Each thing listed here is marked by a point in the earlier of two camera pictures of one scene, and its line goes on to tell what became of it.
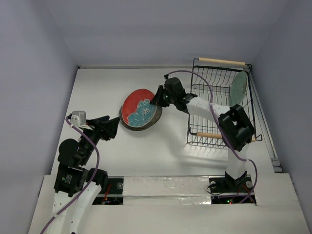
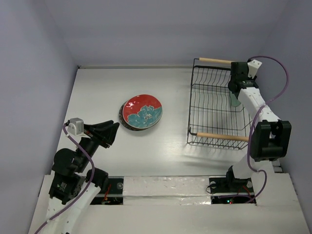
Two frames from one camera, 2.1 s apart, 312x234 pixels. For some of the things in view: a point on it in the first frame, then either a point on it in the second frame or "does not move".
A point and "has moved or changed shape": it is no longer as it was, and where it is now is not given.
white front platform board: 179,205 does not move
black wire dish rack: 224,84 does not move
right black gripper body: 165,95 to 239,72
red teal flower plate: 137,110 has moved or changed shape
